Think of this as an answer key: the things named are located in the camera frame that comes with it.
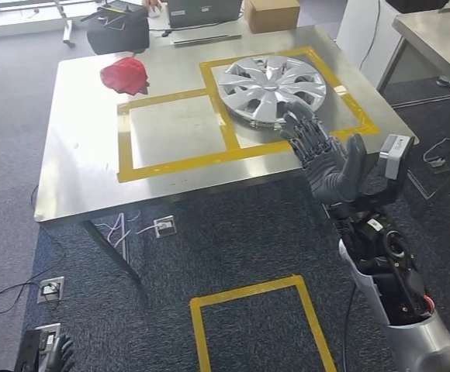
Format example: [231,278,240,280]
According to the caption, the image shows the steel top workbench table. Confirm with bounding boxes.
[33,24,420,286]
[376,7,450,110]

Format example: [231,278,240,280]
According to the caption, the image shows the grey metal bar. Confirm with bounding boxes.
[172,33,243,48]

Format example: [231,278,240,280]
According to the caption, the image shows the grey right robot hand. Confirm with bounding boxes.
[279,100,368,205]

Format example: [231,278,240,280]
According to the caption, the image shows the grey laptop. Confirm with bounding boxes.
[166,0,244,29]

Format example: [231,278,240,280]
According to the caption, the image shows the black equipment bag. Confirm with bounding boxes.
[86,5,151,56]

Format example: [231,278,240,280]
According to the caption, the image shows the grey plastic wheel hubcap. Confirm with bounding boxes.
[217,54,327,129]

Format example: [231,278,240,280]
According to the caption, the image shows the white metal stand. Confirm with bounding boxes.
[52,0,75,49]

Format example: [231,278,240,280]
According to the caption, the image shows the white cable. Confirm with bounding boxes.
[92,209,165,249]
[423,135,450,165]

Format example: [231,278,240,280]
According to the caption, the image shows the red crumpled cloth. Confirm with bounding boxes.
[100,56,150,97]

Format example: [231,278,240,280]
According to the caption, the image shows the black carrying case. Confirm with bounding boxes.
[386,0,450,15]

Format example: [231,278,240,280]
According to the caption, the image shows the white partition panel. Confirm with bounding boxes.
[335,0,406,89]

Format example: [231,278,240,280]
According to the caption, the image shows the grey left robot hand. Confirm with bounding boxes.
[46,333,75,372]

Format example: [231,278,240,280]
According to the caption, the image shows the black remote controller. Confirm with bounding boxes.
[97,0,148,17]

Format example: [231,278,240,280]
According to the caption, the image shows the brown cardboard box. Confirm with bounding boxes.
[244,0,301,34]

